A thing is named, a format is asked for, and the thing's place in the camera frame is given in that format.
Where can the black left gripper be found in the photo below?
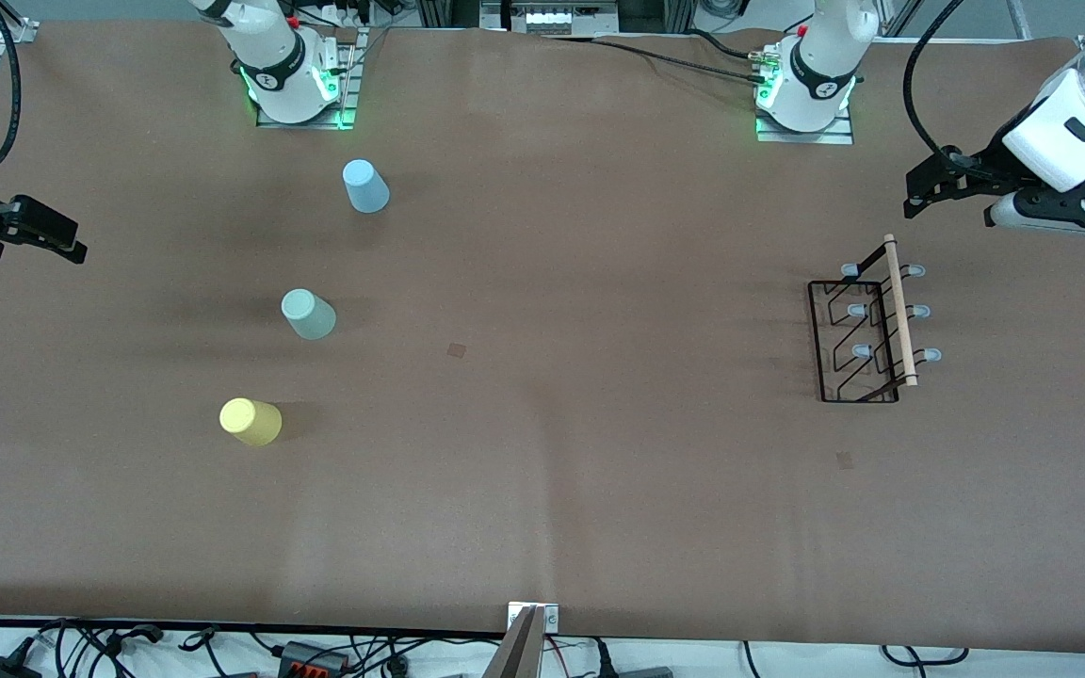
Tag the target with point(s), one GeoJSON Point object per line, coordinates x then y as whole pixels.
{"type": "Point", "coordinates": [988, 167]}

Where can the pale green plastic cup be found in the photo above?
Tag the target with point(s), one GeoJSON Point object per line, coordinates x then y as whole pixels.
{"type": "Point", "coordinates": [309, 314]}

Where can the yellow plastic cup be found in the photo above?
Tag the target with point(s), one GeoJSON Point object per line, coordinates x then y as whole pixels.
{"type": "Point", "coordinates": [251, 421]}

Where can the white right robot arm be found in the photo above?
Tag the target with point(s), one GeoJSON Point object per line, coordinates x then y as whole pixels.
{"type": "Point", "coordinates": [269, 47]}

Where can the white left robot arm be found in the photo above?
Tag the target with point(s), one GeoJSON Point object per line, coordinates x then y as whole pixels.
{"type": "Point", "coordinates": [820, 56]}

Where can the light blue plastic cup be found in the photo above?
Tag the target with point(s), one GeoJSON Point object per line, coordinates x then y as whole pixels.
{"type": "Point", "coordinates": [365, 185]}

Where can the white power strip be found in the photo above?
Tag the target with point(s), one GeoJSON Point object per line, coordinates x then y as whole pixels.
{"type": "Point", "coordinates": [552, 19]}

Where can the black power adapter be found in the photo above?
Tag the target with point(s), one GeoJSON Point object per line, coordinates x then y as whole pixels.
{"type": "Point", "coordinates": [1, 669]}

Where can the brown table mat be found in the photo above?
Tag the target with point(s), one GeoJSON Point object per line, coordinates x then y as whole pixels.
{"type": "Point", "coordinates": [599, 490]}

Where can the black box with orange connectors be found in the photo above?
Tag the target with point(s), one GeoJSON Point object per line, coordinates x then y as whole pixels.
{"type": "Point", "coordinates": [302, 654]}

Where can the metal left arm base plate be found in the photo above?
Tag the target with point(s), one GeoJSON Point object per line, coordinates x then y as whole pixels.
{"type": "Point", "coordinates": [806, 137]}

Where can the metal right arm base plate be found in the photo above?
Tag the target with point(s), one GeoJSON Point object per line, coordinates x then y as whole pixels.
{"type": "Point", "coordinates": [316, 123]}

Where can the aluminium profile bar with bracket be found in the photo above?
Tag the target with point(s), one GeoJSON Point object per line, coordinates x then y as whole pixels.
{"type": "Point", "coordinates": [519, 654]}

